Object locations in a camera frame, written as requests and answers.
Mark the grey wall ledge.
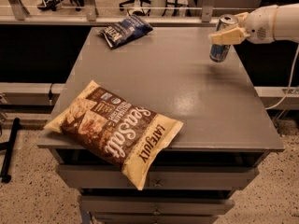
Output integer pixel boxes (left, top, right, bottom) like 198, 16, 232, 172
0, 82, 64, 105

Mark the white cable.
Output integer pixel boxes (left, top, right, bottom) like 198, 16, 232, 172
264, 43, 299, 111

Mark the lower grey drawer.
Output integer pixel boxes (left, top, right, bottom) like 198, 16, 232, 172
79, 196, 235, 216

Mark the metal railing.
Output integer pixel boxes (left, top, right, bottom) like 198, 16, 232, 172
0, 0, 262, 26

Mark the redbull can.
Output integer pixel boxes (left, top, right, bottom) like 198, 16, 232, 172
209, 14, 238, 63

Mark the upper grey drawer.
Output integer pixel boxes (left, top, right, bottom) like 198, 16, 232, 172
57, 165, 259, 190

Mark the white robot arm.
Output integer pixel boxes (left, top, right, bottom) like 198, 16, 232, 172
209, 4, 299, 45

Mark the black pole on floor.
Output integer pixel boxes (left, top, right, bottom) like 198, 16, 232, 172
0, 118, 21, 183

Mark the grey drawer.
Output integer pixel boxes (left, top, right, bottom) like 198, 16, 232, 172
79, 196, 235, 216
57, 165, 259, 190

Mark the brown Late July chip bag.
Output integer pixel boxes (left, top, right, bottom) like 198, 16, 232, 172
45, 81, 183, 190

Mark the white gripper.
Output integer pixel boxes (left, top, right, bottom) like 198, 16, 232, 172
208, 5, 278, 46

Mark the blue chip bag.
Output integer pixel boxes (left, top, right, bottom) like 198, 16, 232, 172
100, 15, 153, 49

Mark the grey drawer cabinet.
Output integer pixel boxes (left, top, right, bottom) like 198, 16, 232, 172
38, 27, 283, 224

